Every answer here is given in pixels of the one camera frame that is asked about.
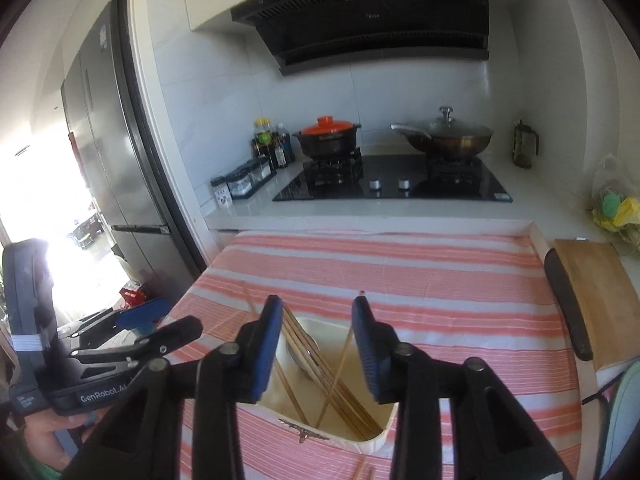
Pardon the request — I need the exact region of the orange pot lid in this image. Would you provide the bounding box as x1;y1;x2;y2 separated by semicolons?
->
300;116;354;136

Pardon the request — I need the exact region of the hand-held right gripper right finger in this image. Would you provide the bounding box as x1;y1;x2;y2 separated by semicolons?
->
351;296;576;480

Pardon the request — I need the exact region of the person's left hand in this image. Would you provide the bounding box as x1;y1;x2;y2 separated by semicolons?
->
22;400;108;471

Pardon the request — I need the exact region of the yellow-capped sauce bottle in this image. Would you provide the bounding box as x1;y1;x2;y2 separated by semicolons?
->
251;118;275;161

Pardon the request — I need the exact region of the clear plastic bag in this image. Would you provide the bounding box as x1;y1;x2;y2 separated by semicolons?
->
590;152;640;256

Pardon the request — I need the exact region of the spice jars tray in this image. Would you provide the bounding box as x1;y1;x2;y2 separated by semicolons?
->
226;167;254;197

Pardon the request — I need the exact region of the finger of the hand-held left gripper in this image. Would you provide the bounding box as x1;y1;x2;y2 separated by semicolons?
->
57;297;171;338
70;316;204;367

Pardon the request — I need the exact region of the wooden cutting board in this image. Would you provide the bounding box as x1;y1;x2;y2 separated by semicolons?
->
552;239;640;368

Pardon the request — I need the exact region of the silver refrigerator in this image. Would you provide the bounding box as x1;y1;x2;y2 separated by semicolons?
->
60;10;201;301

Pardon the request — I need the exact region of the black clay pot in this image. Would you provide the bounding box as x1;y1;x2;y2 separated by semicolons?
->
292;129;363;159

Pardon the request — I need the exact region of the black range hood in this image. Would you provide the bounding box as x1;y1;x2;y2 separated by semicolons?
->
231;0;501;77

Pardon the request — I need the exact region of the pink white striped cloth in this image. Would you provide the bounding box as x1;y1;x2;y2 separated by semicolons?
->
170;230;591;480

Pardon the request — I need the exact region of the dark metal wok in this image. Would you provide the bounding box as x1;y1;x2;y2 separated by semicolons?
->
391;122;495;157

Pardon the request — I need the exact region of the black glass gas stove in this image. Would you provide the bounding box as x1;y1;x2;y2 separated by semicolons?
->
272;154;513;203

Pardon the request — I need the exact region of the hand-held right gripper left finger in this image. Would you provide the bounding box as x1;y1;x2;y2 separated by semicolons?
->
60;294;285;480

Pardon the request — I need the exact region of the white ribbed storage box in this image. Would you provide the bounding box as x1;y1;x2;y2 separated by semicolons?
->
250;310;403;458

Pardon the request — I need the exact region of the red bag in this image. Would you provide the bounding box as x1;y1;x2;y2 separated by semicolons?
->
120;282;151;308

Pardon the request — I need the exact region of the black curved pad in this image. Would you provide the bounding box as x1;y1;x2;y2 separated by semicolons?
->
544;247;594;361

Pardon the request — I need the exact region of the glass wok lid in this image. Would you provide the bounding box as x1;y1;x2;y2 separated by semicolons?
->
417;106;485;137

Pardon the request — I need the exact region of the silver long-handled spoon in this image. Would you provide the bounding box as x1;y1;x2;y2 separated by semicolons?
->
285;332;323;378

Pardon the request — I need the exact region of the glass french press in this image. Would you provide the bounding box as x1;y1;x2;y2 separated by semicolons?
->
513;120;540;168

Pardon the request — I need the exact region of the green glass board black frame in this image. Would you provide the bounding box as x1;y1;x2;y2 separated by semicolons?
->
582;360;640;480

